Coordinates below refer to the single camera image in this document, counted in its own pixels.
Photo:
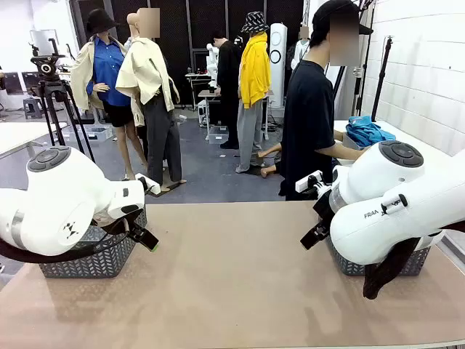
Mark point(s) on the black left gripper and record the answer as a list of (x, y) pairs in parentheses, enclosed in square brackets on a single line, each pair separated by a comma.
[(135, 227)]

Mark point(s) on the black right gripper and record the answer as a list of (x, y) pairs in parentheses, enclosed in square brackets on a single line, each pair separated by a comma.
[(325, 212)]

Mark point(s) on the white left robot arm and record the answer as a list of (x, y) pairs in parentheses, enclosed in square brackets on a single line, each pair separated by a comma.
[(54, 203)]

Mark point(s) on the person's left forearm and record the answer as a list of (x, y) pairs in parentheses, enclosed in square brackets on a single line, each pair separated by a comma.
[(338, 136)]

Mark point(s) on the person's right forearm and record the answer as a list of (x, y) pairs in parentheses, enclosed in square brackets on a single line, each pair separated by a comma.
[(345, 153)]

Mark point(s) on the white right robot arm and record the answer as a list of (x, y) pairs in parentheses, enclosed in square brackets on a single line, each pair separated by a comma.
[(381, 218)]

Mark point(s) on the grey perforated plastic basket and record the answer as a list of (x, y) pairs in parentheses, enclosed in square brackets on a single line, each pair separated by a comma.
[(94, 261), (345, 263)]

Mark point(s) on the loose mannequin legs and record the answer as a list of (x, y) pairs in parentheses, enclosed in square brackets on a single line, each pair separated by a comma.
[(270, 149)]

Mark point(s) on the grey storage box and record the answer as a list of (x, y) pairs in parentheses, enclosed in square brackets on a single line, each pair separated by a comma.
[(352, 142)]

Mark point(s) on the person in black T-shirt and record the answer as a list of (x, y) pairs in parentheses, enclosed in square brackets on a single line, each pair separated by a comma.
[(309, 127)]

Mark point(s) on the blue clothes pile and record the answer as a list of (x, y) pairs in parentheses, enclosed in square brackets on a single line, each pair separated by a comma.
[(367, 132)]

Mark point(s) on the clear floor storage box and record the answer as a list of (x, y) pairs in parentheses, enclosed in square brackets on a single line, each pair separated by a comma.
[(100, 134), (218, 135)]

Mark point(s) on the large white table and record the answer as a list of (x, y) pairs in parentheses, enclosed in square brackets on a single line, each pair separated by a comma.
[(399, 127)]

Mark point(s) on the black multi-pole stand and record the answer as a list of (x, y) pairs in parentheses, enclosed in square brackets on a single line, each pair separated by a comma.
[(359, 80)]

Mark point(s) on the small white table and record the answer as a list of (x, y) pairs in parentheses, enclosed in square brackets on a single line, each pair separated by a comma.
[(22, 134)]

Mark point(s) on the white tower air conditioner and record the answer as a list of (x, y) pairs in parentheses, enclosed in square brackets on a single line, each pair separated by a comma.
[(278, 72)]

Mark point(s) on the mannequin cream jacket grey trousers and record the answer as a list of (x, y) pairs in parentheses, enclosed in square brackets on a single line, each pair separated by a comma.
[(145, 72)]

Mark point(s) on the thin black light stand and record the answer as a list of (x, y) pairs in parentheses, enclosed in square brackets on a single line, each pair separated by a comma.
[(381, 78)]

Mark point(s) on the background work desk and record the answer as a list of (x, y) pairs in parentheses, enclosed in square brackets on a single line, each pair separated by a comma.
[(198, 76)]

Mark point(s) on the mannequin blue shirt black hat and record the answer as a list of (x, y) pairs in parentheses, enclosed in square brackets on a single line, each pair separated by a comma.
[(105, 72)]

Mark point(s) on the mannequin yellow hoodie bucket hat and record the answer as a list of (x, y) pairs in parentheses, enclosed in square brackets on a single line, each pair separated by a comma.
[(254, 72)]

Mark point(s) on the grey plastic stool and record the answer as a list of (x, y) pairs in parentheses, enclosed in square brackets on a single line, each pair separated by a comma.
[(32, 107)]

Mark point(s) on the background person in black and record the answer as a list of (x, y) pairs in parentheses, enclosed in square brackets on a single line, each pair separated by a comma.
[(229, 72)]

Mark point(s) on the background figure in white jacket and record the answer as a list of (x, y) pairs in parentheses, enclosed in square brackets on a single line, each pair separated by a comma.
[(301, 51)]

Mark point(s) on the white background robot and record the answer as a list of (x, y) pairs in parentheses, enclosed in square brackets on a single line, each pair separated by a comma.
[(212, 62)]

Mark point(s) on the white board on stand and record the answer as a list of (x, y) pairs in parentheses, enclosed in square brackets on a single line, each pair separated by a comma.
[(43, 41)]

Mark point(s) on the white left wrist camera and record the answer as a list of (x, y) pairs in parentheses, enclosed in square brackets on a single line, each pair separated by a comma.
[(150, 187)]

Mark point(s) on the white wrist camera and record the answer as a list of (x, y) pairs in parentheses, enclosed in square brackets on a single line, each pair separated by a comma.
[(150, 187), (309, 181)]

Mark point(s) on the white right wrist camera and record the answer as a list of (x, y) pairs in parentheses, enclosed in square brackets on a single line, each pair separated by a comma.
[(309, 181)]

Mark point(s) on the black camera tripod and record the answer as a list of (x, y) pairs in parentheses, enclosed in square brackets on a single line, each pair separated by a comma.
[(49, 67)]

